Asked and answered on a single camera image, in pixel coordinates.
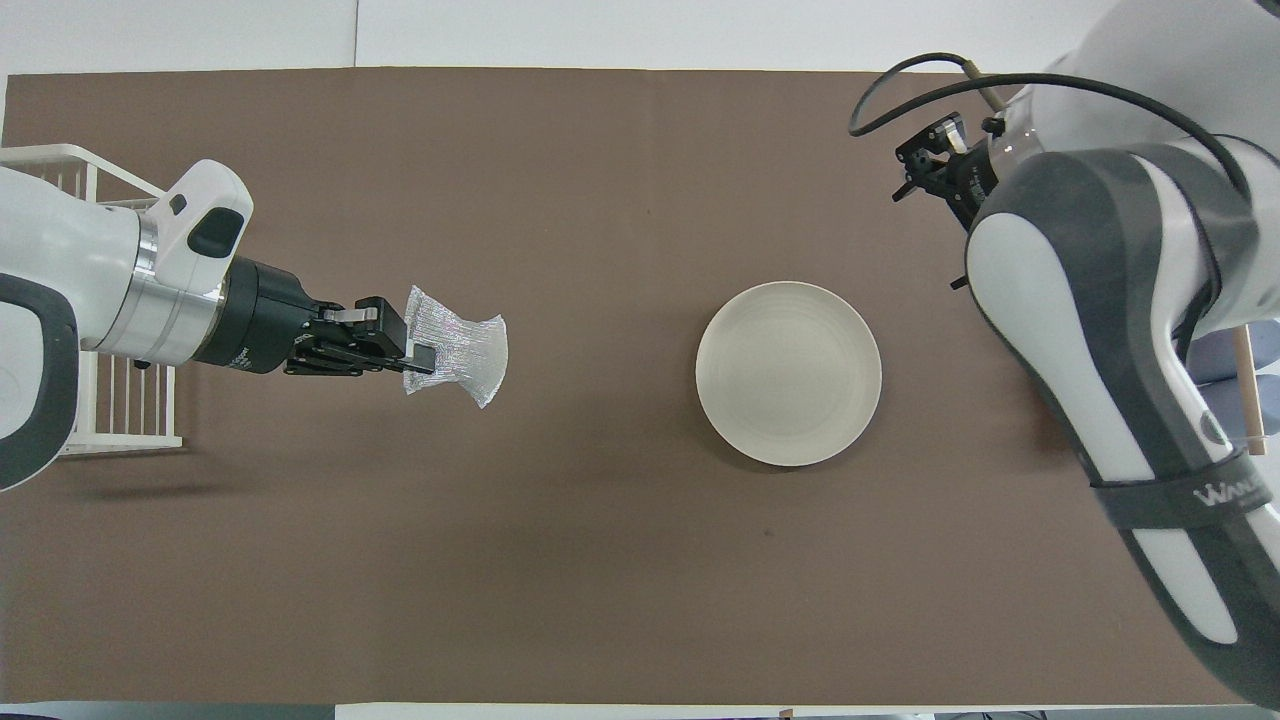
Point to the blue plastic cup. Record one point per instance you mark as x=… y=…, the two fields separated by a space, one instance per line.
x=1273 y=405
x=1212 y=362

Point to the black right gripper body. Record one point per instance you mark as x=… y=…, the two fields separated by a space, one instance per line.
x=972 y=180

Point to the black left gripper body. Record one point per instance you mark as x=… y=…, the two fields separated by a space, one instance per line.
x=260 y=315

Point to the cream round plate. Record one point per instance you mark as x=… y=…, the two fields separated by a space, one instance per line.
x=788 y=374

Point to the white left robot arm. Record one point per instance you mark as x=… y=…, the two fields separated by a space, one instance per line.
x=70 y=260

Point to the brown table mat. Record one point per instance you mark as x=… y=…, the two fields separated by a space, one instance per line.
x=600 y=560

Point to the clear bubble wrap piece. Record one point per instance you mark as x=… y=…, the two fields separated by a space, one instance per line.
x=465 y=350

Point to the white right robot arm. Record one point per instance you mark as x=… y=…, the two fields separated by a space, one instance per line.
x=1100 y=300

